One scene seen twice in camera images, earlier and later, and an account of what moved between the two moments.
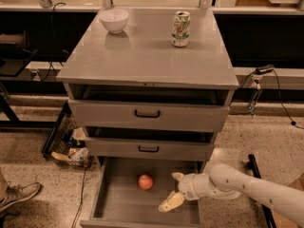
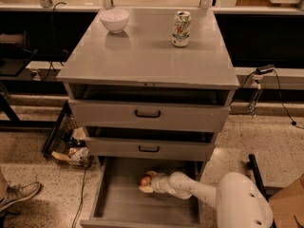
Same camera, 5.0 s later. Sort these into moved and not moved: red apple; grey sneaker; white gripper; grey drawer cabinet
Moved: white gripper
Not moved: grey sneaker; grey drawer cabinet; red apple
